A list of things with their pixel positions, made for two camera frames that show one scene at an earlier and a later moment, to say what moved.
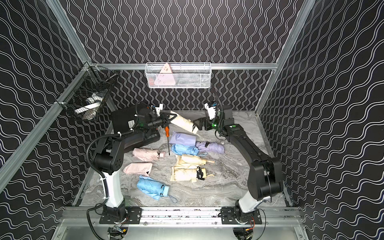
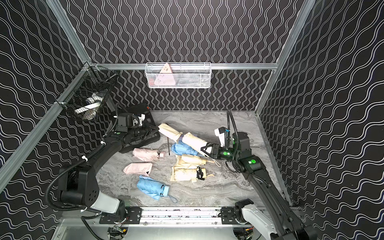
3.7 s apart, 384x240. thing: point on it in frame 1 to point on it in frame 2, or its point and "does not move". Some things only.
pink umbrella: (142, 168) does not move
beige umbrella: (184, 123) to (194, 142)
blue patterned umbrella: (180, 149) does not move
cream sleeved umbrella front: (192, 159) does not move
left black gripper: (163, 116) to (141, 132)
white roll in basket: (91, 109) does not move
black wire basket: (85, 95) does not move
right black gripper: (204, 121) to (220, 151)
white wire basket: (185, 75) does not move
